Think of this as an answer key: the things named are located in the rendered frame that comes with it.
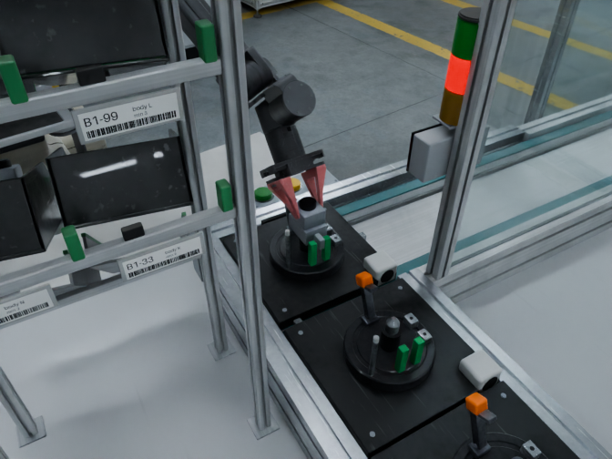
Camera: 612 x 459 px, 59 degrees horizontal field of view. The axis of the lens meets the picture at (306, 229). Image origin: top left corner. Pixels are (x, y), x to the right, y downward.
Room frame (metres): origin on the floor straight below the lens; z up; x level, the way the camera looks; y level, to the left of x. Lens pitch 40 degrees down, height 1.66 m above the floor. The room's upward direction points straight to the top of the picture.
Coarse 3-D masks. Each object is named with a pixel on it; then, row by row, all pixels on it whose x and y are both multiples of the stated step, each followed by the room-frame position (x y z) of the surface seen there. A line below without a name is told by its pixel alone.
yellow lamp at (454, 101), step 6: (444, 90) 0.72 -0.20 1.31; (444, 96) 0.72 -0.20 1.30; (450, 96) 0.71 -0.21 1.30; (456, 96) 0.70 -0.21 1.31; (462, 96) 0.70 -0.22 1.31; (444, 102) 0.72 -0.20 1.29; (450, 102) 0.71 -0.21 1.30; (456, 102) 0.70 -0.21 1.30; (462, 102) 0.70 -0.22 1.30; (444, 108) 0.71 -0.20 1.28; (450, 108) 0.71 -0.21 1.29; (456, 108) 0.70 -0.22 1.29; (444, 114) 0.71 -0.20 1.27; (450, 114) 0.71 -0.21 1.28; (456, 114) 0.70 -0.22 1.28; (444, 120) 0.71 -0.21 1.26; (450, 120) 0.70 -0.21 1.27; (456, 120) 0.70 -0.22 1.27
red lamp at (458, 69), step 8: (456, 64) 0.71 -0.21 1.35; (464, 64) 0.70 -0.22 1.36; (448, 72) 0.72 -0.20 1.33; (456, 72) 0.71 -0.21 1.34; (464, 72) 0.70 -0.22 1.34; (448, 80) 0.72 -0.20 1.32; (456, 80) 0.71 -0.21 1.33; (464, 80) 0.70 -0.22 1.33; (448, 88) 0.71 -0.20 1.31; (456, 88) 0.70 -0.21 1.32; (464, 88) 0.70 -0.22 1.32
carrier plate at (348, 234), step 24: (336, 216) 0.85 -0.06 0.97; (264, 240) 0.77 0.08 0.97; (360, 240) 0.77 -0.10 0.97; (264, 264) 0.70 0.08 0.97; (360, 264) 0.71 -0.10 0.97; (264, 288) 0.65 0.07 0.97; (288, 288) 0.65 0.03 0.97; (312, 288) 0.65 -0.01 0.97; (336, 288) 0.65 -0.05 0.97; (360, 288) 0.65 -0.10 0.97; (288, 312) 0.59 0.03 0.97; (312, 312) 0.60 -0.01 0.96
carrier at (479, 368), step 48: (384, 288) 0.65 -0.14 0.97; (288, 336) 0.54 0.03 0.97; (336, 336) 0.54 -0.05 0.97; (384, 336) 0.50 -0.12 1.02; (432, 336) 0.54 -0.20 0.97; (336, 384) 0.45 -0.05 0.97; (384, 384) 0.44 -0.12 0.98; (432, 384) 0.45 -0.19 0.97; (480, 384) 0.45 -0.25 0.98; (384, 432) 0.38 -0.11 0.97
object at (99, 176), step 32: (64, 160) 0.44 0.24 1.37; (96, 160) 0.45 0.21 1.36; (128, 160) 0.46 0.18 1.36; (160, 160) 0.46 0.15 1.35; (64, 192) 0.43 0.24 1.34; (96, 192) 0.43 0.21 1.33; (128, 192) 0.44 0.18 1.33; (160, 192) 0.45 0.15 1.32; (64, 224) 0.41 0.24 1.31; (96, 224) 0.42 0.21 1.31
